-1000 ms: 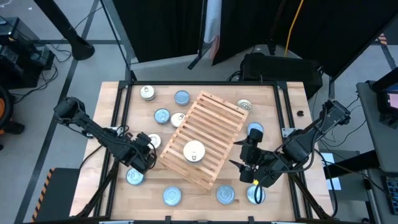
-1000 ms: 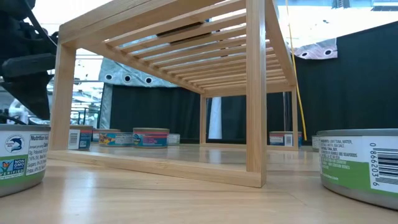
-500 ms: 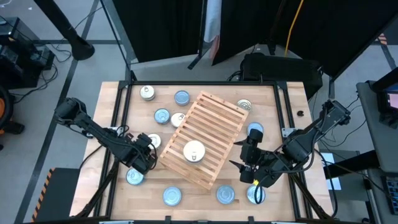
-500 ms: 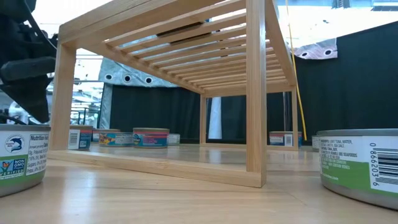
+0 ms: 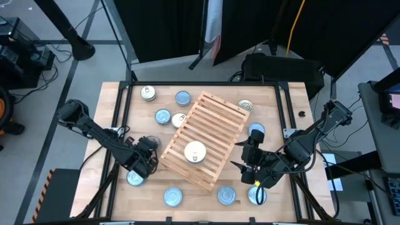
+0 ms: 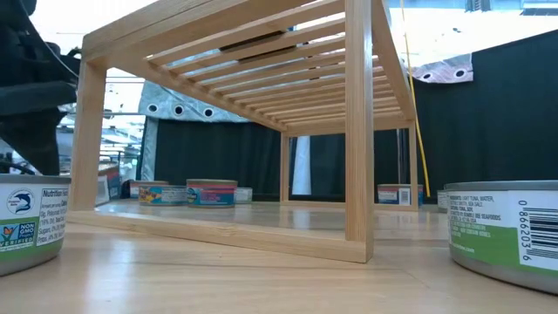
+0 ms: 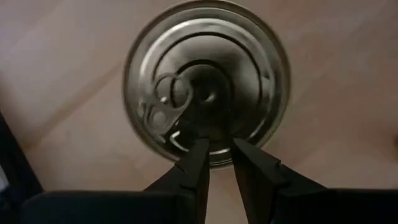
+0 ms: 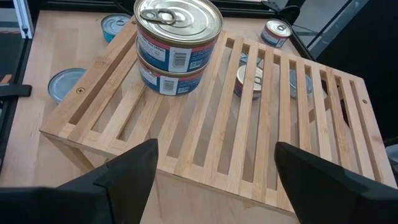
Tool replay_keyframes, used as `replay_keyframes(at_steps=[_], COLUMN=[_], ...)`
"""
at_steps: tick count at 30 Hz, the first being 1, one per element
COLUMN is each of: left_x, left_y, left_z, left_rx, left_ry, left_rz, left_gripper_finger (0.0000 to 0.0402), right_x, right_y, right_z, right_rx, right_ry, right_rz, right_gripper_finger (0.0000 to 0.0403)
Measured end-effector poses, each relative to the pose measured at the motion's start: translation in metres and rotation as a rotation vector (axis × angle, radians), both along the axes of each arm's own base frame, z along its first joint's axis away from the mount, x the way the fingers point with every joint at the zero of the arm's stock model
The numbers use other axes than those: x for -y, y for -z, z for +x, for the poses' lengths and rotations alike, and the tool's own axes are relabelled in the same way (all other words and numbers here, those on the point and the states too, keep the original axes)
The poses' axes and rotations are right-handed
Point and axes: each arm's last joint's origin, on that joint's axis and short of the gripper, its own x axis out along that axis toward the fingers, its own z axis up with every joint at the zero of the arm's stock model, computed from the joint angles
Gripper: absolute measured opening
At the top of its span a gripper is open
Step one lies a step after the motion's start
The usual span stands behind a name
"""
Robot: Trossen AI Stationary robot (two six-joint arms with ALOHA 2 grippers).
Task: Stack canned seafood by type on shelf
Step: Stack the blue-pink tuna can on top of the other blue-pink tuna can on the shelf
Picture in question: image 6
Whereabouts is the silver tarp with eyelets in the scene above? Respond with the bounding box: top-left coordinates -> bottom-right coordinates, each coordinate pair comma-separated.
137,79 -> 254,182
409,52 -> 474,85

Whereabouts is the wooden slatted shelf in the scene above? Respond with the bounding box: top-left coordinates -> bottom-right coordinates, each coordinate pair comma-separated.
67,0 -> 419,265

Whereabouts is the yellow cable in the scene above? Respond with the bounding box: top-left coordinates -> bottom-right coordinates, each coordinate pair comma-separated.
399,0 -> 432,198

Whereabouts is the black curtain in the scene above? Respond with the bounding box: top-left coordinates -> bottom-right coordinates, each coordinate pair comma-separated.
412,28 -> 558,205
153,118 -> 283,202
287,128 -> 411,202

